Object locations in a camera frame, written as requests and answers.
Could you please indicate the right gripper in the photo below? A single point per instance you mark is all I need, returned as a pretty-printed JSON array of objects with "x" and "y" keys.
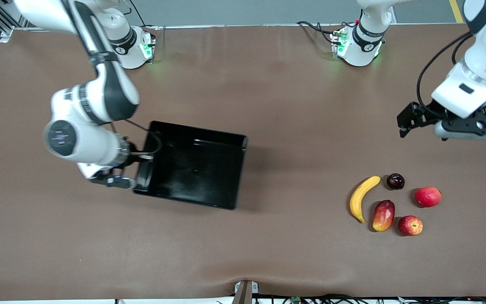
[{"x": 135, "y": 150}]

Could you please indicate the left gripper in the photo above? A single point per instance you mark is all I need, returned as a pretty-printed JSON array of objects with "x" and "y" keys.
[{"x": 425, "y": 113}]

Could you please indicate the black plastic box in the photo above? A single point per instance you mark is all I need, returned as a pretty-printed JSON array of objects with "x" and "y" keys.
[{"x": 201, "y": 169}]

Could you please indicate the small red apple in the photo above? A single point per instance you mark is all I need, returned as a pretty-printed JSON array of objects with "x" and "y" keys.
[{"x": 410, "y": 226}]

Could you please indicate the yellow banana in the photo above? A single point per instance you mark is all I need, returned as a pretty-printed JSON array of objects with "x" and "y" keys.
[{"x": 356, "y": 202}]

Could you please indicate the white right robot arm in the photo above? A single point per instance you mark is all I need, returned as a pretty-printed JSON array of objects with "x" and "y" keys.
[{"x": 87, "y": 147}]

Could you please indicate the red peach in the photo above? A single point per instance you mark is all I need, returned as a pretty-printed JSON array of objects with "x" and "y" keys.
[{"x": 427, "y": 197}]

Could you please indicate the brown table mat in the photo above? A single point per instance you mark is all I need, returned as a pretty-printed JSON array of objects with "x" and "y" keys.
[{"x": 99, "y": 236}]

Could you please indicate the dark purple plum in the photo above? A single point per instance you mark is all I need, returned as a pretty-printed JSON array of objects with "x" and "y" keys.
[{"x": 395, "y": 181}]

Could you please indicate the red yellow mango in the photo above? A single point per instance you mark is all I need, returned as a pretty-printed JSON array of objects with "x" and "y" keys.
[{"x": 383, "y": 216}]

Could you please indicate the metal table clamp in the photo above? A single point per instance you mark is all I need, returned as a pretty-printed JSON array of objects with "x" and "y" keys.
[{"x": 245, "y": 291}]

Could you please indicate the small green circuit board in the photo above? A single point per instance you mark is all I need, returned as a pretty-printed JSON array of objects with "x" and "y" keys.
[{"x": 296, "y": 299}]

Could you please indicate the aluminium frame with black bars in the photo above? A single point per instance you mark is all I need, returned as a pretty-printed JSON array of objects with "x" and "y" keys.
[{"x": 6, "y": 34}]

